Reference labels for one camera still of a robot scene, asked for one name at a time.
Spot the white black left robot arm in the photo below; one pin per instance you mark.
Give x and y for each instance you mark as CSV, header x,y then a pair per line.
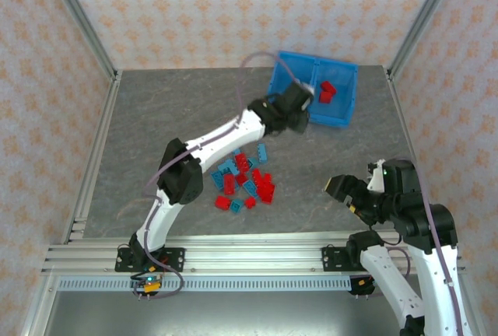
x,y
218,145

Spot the blue two-compartment bin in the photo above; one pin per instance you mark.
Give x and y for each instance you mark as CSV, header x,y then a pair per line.
x,y
338,75

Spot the small controller board with connector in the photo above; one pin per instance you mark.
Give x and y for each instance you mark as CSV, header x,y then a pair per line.
x,y
363,283
148,284

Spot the grey metal lower panel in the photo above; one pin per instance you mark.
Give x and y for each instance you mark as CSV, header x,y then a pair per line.
x,y
233,316

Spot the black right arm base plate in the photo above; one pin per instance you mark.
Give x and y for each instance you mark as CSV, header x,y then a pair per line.
x,y
330,260

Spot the aluminium table side rail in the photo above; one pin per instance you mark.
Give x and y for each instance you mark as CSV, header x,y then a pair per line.
x,y
403,118
94,157

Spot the aluminium frame rail with slots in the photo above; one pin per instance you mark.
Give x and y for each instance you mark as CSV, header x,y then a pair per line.
x,y
253,258

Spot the aluminium frame post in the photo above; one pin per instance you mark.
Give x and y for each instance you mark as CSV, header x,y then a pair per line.
x,y
82,21
423,21

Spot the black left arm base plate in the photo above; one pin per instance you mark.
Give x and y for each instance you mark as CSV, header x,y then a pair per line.
x,y
175,258

